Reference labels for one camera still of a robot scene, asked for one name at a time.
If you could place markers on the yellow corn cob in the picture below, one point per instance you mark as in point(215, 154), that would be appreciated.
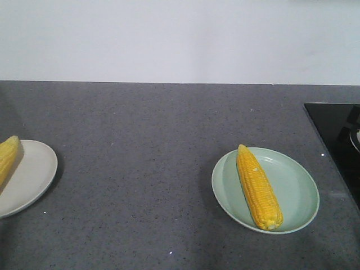
point(11, 154)
point(259, 195)

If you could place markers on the black gas cooktop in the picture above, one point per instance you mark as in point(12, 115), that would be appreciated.
point(338, 126)

